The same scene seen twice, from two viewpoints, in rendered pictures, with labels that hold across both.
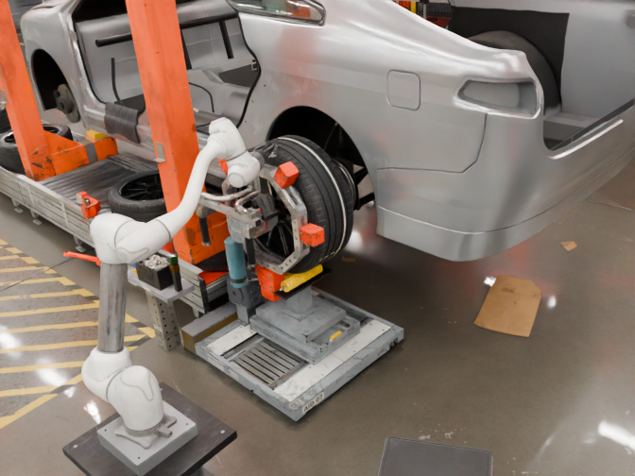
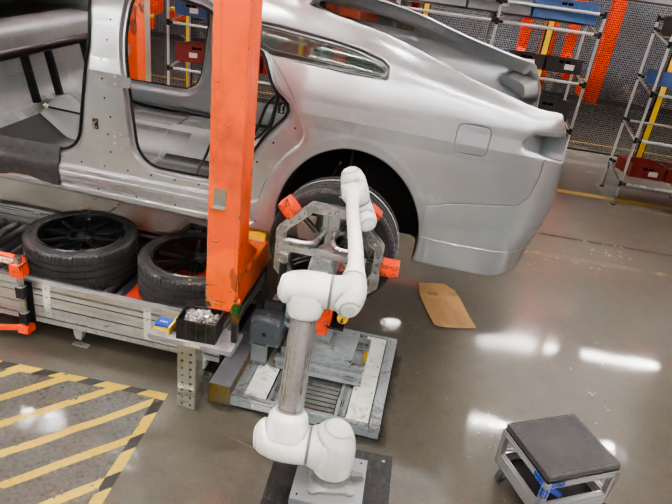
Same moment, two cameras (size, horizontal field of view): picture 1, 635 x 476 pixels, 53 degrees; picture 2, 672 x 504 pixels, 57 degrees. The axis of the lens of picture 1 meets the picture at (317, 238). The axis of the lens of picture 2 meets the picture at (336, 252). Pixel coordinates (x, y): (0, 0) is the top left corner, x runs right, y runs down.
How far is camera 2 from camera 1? 201 cm
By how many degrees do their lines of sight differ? 34
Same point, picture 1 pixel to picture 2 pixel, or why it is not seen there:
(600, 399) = (550, 362)
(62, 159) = not seen: outside the picture
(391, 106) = (456, 152)
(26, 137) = not seen: outside the picture
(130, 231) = (347, 286)
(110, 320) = (303, 379)
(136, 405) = (349, 456)
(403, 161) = (459, 198)
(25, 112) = not seen: outside the picture
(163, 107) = (243, 152)
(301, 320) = (333, 348)
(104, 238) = (313, 296)
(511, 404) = (506, 381)
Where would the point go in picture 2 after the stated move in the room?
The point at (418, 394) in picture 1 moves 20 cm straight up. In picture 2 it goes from (442, 390) to (449, 363)
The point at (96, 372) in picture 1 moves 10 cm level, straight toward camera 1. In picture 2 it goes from (291, 436) to (313, 448)
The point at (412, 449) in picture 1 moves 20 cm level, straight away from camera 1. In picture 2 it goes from (532, 427) to (505, 400)
